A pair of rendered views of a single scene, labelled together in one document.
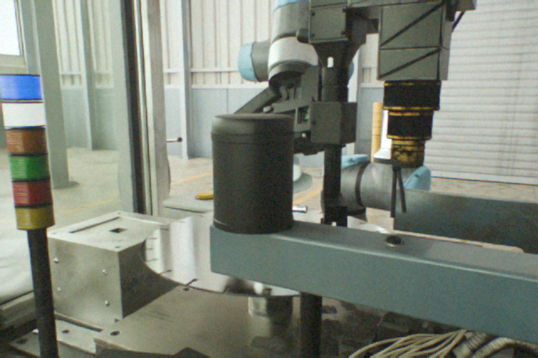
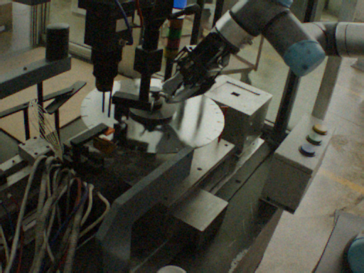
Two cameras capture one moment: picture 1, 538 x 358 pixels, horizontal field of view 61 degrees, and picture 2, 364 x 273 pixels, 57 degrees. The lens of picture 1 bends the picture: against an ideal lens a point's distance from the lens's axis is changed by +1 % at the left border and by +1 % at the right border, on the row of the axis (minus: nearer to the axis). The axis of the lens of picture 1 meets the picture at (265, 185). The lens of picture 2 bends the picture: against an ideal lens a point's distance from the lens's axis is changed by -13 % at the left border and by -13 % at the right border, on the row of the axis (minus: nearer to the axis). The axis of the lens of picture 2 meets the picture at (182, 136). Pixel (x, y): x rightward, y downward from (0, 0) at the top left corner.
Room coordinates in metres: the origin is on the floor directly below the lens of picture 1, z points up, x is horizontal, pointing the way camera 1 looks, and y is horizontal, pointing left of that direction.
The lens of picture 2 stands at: (0.65, -0.77, 1.38)
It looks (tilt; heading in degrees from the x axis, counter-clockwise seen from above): 33 degrees down; 91
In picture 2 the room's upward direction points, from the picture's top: 9 degrees clockwise
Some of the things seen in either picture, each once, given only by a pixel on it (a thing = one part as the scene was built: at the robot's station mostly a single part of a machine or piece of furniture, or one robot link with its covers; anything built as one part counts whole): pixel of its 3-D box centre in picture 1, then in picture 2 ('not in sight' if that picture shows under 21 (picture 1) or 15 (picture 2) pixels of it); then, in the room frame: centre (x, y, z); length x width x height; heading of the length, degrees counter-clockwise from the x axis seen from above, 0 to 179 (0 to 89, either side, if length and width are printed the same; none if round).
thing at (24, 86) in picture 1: (21, 86); (178, 1); (0.57, 0.30, 1.14); 0.05 x 0.04 x 0.03; 152
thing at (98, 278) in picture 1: (121, 268); (230, 115); (0.77, 0.26, 0.82); 0.18 x 0.18 x 0.15; 62
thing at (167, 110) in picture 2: not in sight; (152, 104); (0.56, -0.01, 0.96); 0.11 x 0.11 x 0.03
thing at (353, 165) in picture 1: (347, 180); not in sight; (1.15, -0.21, 0.91); 0.13 x 0.12 x 0.14; 51
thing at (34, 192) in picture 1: (32, 190); (173, 41); (0.57, 0.30, 1.02); 0.05 x 0.04 x 0.03; 152
